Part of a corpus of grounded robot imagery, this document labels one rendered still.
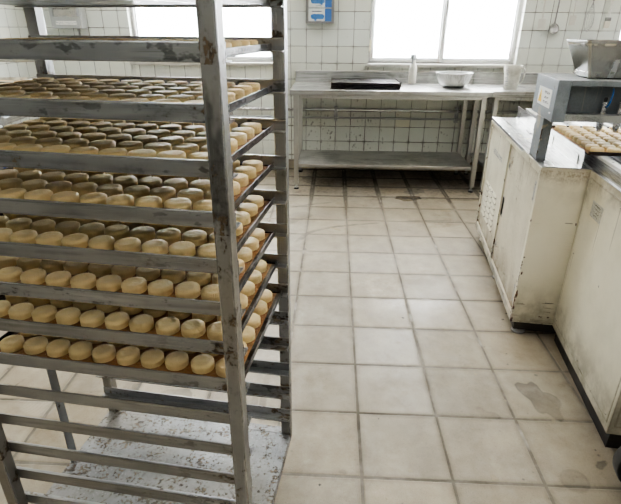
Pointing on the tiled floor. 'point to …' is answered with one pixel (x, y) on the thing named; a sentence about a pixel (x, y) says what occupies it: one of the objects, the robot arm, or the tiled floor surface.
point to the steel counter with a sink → (484, 86)
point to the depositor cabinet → (529, 222)
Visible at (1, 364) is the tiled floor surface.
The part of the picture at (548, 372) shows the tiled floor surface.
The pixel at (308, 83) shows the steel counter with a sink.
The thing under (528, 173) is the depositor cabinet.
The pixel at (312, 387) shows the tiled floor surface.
